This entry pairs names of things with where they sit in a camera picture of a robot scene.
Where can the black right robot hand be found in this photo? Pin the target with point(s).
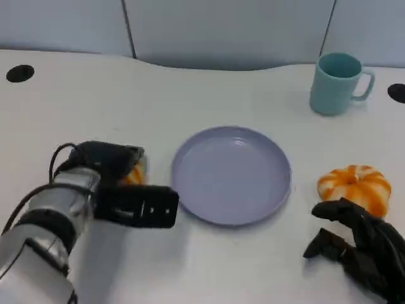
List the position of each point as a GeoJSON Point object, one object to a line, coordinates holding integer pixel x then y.
{"type": "Point", "coordinates": [376, 253]}

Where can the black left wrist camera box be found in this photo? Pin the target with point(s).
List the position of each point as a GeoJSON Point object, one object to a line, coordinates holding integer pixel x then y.
{"type": "Point", "coordinates": [136, 206]}

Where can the pale green mug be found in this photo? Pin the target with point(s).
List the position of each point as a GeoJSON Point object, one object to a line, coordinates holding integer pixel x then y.
{"type": "Point", "coordinates": [330, 92]}

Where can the blue-grey partition panel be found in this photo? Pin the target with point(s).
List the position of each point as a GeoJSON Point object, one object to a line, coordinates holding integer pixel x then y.
{"type": "Point", "coordinates": [228, 31]}
{"type": "Point", "coordinates": [373, 28]}
{"type": "Point", "coordinates": [60, 25]}

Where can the orange and white toy bread roll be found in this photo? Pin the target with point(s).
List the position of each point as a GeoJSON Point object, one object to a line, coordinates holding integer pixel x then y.
{"type": "Point", "coordinates": [357, 185]}
{"type": "Point", "coordinates": [137, 175]}

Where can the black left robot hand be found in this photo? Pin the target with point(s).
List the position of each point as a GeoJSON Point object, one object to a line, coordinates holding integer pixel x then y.
{"type": "Point", "coordinates": [107, 158]}

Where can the lilac plate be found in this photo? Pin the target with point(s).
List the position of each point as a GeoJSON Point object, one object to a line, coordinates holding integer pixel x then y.
{"type": "Point", "coordinates": [234, 177]}

